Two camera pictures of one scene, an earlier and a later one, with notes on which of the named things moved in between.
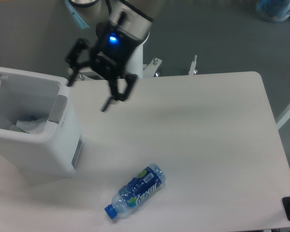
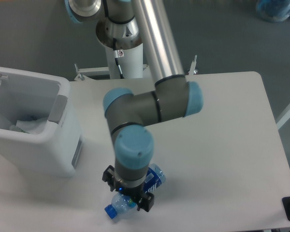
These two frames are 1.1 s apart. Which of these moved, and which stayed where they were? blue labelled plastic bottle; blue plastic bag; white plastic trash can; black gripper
Moved: black gripper
Stayed: blue plastic bag; white plastic trash can; blue labelled plastic bottle
